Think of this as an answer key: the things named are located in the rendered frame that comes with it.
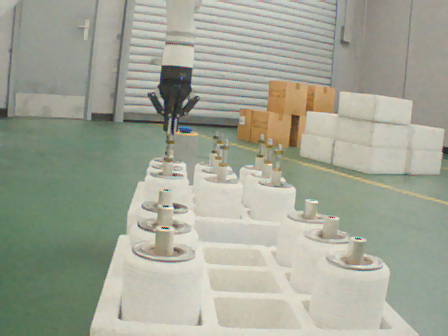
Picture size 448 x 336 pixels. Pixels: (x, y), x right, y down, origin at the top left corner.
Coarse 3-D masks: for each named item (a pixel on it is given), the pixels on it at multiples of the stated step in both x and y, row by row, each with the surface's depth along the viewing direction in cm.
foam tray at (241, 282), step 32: (224, 256) 93; (256, 256) 93; (224, 288) 81; (256, 288) 82; (288, 288) 74; (96, 320) 57; (224, 320) 70; (256, 320) 70; (288, 320) 68; (384, 320) 65
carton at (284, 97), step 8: (272, 80) 506; (272, 88) 506; (280, 88) 495; (288, 88) 486; (296, 88) 491; (304, 88) 495; (272, 96) 506; (280, 96) 495; (288, 96) 488; (296, 96) 492; (304, 96) 497; (272, 104) 506; (280, 104) 494; (288, 104) 489; (296, 104) 494; (304, 104) 498; (280, 112) 494; (288, 112) 490; (296, 112) 495; (304, 112) 500
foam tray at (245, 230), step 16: (192, 192) 147; (192, 208) 121; (128, 224) 110; (208, 224) 112; (224, 224) 112; (240, 224) 112; (256, 224) 113; (272, 224) 113; (208, 240) 112; (224, 240) 112; (240, 240) 113; (256, 240) 113; (272, 240) 113
